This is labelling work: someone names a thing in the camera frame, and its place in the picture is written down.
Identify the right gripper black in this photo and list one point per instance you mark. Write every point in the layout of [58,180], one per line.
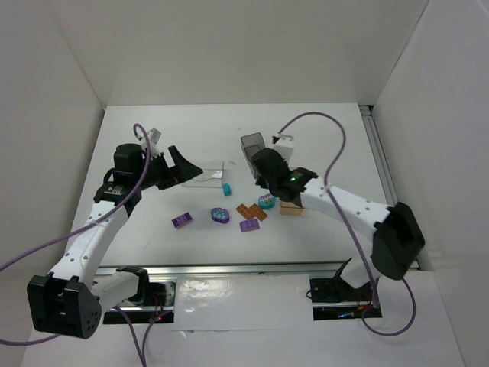
[262,164]

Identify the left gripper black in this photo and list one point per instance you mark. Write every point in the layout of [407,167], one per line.
[168,168]

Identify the teal rounded printed lego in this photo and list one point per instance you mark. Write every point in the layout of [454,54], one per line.
[266,201]

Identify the small teal lego brick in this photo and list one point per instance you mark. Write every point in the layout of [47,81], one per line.
[226,189]

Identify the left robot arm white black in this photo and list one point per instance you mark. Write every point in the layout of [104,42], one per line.
[68,300]

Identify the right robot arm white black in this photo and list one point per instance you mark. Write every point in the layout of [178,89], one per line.
[395,236]

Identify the clear plastic container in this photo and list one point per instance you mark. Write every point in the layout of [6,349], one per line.
[211,176]

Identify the orange flat lego plate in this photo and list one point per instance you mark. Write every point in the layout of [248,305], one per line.
[252,212]

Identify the amber plastic container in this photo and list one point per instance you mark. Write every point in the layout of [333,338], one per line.
[290,209]

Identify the dark grey plastic container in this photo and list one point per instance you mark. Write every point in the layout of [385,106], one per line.
[250,145]

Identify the light purple curved lego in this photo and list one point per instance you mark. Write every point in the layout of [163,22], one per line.
[249,225]

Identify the purple lego brick left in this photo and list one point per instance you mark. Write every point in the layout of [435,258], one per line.
[182,220]

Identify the purple rounded printed lego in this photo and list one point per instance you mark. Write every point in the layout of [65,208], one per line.
[220,215]

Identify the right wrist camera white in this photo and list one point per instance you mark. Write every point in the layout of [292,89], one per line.
[284,145]

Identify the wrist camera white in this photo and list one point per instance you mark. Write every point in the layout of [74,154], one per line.
[153,138]
[284,145]

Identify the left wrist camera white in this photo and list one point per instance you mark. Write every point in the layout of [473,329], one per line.
[153,138]

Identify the aluminium rail front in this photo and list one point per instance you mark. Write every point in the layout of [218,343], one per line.
[230,269]

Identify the aluminium rail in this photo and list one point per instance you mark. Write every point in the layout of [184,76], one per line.
[230,269]
[380,159]

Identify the aluminium rail right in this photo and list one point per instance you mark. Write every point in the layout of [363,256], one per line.
[380,159]

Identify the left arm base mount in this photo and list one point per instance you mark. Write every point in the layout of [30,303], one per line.
[125,297]

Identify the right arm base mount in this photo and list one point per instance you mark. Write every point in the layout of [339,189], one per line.
[333,299]

